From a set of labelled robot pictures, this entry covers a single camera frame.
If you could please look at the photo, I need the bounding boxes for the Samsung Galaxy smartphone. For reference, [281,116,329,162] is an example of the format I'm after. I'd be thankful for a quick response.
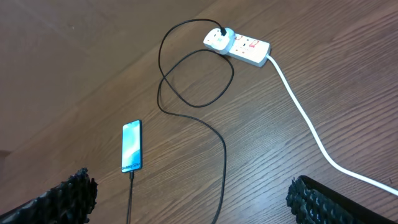
[121,119,142,173]

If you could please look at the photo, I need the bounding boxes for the white power extension strip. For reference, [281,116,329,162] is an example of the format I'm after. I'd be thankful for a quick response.
[203,28,271,67]

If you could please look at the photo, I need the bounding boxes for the black USB charging cable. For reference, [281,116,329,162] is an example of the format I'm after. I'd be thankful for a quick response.
[126,18,235,224]

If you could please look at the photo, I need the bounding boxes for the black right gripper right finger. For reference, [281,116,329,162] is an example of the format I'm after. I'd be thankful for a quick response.
[286,175,396,224]

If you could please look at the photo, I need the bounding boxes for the white power strip cord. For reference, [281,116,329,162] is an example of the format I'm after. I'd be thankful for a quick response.
[266,54,398,197]

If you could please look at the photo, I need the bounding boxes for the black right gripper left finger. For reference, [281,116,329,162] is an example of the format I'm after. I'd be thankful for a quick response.
[1,167,98,224]

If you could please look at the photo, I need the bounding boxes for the white charger plug adapter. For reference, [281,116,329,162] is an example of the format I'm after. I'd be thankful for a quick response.
[210,28,236,55]

